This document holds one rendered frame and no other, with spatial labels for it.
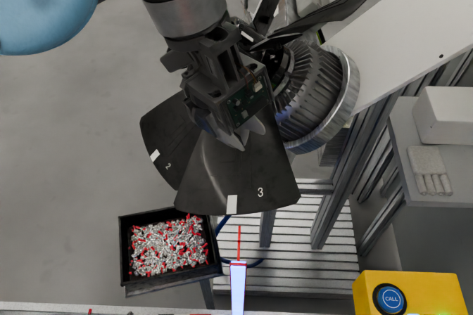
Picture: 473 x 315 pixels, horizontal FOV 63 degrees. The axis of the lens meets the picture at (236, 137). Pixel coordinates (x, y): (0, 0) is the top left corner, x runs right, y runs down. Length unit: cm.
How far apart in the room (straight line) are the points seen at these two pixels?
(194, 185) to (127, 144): 155
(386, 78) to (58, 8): 72
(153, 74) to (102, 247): 113
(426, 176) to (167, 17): 88
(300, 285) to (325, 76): 109
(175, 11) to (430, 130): 90
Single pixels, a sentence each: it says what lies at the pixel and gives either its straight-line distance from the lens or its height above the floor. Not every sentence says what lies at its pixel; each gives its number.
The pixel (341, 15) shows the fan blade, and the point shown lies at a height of 143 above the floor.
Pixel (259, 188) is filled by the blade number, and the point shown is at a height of 118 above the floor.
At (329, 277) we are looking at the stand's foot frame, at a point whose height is 8.
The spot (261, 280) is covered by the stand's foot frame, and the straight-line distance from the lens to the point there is 173.
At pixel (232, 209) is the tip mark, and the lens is 64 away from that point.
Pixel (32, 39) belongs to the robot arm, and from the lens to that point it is 19.
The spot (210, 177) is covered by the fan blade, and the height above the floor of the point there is 116.
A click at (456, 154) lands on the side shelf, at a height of 86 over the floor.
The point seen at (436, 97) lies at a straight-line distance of 117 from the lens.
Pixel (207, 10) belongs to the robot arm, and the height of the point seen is 153.
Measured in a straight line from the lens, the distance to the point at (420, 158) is 114.
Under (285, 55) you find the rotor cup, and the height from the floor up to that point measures 120.
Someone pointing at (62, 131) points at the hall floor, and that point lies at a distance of 240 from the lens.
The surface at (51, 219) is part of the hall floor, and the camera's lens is 211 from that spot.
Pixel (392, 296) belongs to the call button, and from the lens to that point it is 72.
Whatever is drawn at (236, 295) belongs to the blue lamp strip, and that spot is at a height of 104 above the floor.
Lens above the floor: 174
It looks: 54 degrees down
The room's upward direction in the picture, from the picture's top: straight up
